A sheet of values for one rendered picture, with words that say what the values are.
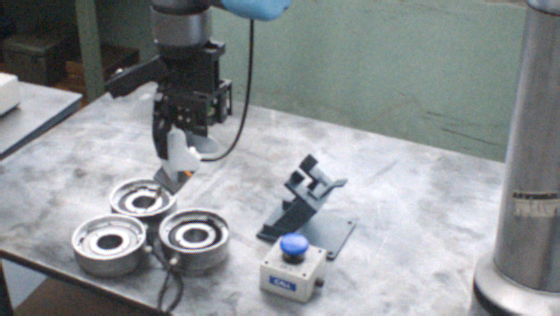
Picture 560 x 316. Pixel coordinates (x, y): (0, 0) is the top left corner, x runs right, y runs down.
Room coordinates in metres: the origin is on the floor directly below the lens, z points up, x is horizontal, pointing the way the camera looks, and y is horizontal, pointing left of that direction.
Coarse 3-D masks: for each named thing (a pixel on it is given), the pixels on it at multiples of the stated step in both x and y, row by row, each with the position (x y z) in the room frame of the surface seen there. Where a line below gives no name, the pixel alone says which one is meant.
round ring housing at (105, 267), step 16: (96, 224) 0.84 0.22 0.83; (112, 224) 0.84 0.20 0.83; (128, 224) 0.84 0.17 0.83; (80, 240) 0.81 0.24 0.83; (96, 240) 0.80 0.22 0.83; (112, 240) 0.82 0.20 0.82; (128, 240) 0.80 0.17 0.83; (144, 240) 0.79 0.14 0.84; (80, 256) 0.76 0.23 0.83; (112, 256) 0.75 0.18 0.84; (128, 256) 0.76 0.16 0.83; (96, 272) 0.75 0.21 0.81; (112, 272) 0.75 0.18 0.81; (128, 272) 0.76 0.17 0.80
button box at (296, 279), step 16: (272, 256) 0.75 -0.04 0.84; (288, 256) 0.74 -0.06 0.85; (304, 256) 0.74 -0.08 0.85; (320, 256) 0.75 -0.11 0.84; (272, 272) 0.72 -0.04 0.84; (288, 272) 0.71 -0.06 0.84; (304, 272) 0.71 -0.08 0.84; (320, 272) 0.74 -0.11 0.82; (272, 288) 0.72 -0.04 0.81; (288, 288) 0.71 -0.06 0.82; (304, 288) 0.70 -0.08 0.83; (304, 304) 0.70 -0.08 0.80
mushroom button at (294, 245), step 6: (288, 234) 0.76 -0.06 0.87; (294, 234) 0.76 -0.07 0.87; (282, 240) 0.75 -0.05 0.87; (288, 240) 0.74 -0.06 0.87; (294, 240) 0.74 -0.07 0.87; (300, 240) 0.74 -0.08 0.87; (306, 240) 0.75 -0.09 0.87; (282, 246) 0.73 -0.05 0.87; (288, 246) 0.73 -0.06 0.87; (294, 246) 0.73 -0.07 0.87; (300, 246) 0.73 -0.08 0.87; (306, 246) 0.73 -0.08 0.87; (288, 252) 0.73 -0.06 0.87; (294, 252) 0.72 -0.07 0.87; (300, 252) 0.73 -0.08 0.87
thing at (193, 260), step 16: (192, 224) 0.84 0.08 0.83; (224, 224) 0.84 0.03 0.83; (160, 240) 0.80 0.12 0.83; (192, 240) 0.83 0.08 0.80; (208, 240) 0.80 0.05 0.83; (224, 240) 0.79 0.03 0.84; (176, 256) 0.77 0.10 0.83; (192, 256) 0.76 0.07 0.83; (208, 256) 0.77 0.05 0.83; (224, 256) 0.80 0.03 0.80
